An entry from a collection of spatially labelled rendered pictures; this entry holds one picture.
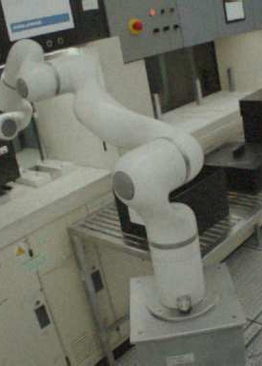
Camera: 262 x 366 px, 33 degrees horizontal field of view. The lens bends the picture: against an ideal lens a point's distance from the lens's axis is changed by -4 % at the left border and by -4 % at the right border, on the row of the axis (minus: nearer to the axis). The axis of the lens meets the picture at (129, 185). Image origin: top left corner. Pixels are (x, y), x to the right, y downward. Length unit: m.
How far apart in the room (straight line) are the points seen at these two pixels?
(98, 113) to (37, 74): 0.19
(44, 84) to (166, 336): 0.68
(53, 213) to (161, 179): 0.83
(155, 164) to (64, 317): 1.07
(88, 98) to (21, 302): 0.90
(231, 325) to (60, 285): 0.89
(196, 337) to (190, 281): 0.14
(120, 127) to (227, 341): 0.57
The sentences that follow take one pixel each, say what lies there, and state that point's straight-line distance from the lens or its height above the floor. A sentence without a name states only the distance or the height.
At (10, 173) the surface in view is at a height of 0.97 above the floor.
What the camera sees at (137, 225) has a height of 0.81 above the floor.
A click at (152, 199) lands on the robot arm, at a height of 1.09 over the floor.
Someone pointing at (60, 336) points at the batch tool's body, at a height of 0.32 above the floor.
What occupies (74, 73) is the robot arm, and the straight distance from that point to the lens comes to 1.18.
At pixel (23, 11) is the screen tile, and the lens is 1.61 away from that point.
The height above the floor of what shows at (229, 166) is 0.86.
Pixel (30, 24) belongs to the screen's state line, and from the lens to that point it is 1.62.
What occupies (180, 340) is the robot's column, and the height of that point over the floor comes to 0.73.
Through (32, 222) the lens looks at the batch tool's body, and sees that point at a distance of 1.64.
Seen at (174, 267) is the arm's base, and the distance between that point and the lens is 1.05.
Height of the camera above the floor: 1.45
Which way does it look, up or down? 21 degrees down
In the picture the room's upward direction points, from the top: 11 degrees counter-clockwise
